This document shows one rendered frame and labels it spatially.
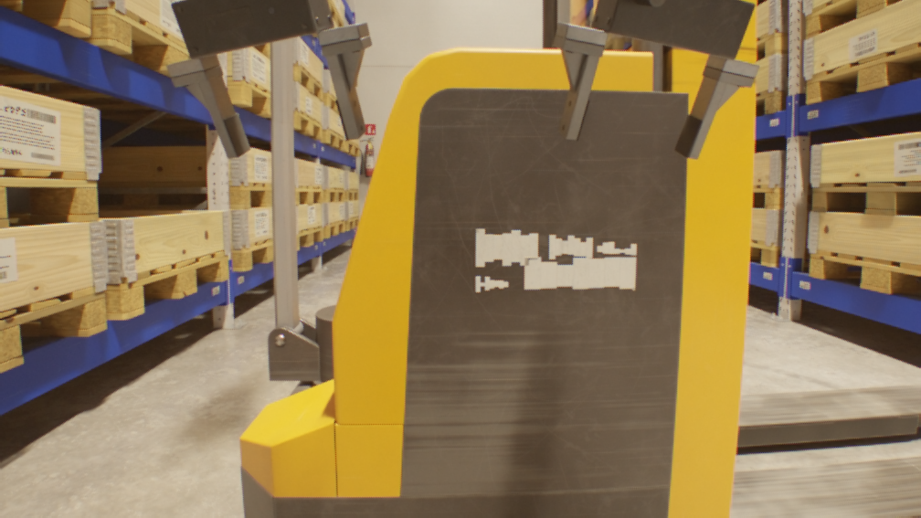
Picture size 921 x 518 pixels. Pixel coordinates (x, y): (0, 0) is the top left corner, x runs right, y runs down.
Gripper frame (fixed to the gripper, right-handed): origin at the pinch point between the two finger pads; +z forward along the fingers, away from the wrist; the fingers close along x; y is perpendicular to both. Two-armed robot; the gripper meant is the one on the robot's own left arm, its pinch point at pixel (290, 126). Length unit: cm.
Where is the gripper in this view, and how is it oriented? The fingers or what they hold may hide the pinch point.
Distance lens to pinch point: 51.3
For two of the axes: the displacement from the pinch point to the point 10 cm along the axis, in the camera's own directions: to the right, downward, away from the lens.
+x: -9.8, 1.0, 1.7
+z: 1.7, 8.8, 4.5
